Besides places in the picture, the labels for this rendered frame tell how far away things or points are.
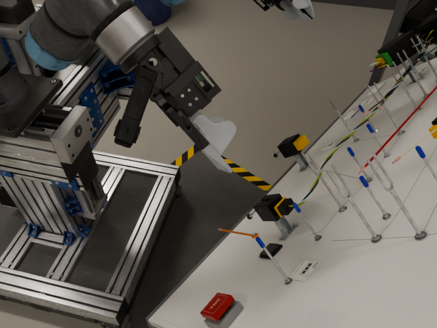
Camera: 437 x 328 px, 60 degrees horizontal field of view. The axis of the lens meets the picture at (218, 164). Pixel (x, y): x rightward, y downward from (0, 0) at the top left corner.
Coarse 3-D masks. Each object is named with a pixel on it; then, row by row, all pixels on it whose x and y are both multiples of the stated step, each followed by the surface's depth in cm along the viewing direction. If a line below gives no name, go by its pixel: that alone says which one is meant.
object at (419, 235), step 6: (378, 162) 52; (372, 168) 51; (378, 174) 51; (390, 180) 52; (384, 186) 51; (390, 186) 52; (390, 192) 52; (396, 198) 52; (402, 204) 52; (402, 210) 53; (408, 216) 53; (414, 222) 53; (414, 228) 53; (420, 234) 53; (426, 234) 53
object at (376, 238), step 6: (330, 174) 57; (342, 180) 58; (336, 186) 57; (342, 192) 57; (348, 192) 58; (348, 198) 58; (354, 204) 58; (360, 216) 58; (366, 222) 59; (372, 228) 59; (372, 234) 59; (372, 240) 60; (378, 240) 59
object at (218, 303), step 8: (216, 296) 69; (224, 296) 67; (232, 296) 66; (208, 304) 68; (216, 304) 66; (224, 304) 65; (200, 312) 67; (208, 312) 65; (216, 312) 64; (224, 312) 66; (216, 320) 63
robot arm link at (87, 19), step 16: (48, 0) 50; (64, 0) 47; (80, 0) 47; (96, 0) 47; (112, 0) 47; (128, 0) 49; (64, 16) 49; (80, 16) 48; (96, 16) 47; (112, 16) 47; (80, 32) 52; (96, 32) 48
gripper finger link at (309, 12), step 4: (296, 0) 92; (300, 0) 93; (304, 0) 93; (308, 0) 93; (292, 4) 91; (296, 4) 91; (300, 4) 92; (304, 4) 93; (308, 4) 93; (300, 8) 92; (304, 8) 94; (308, 8) 94; (312, 8) 94; (308, 12) 94; (312, 12) 94; (312, 16) 94
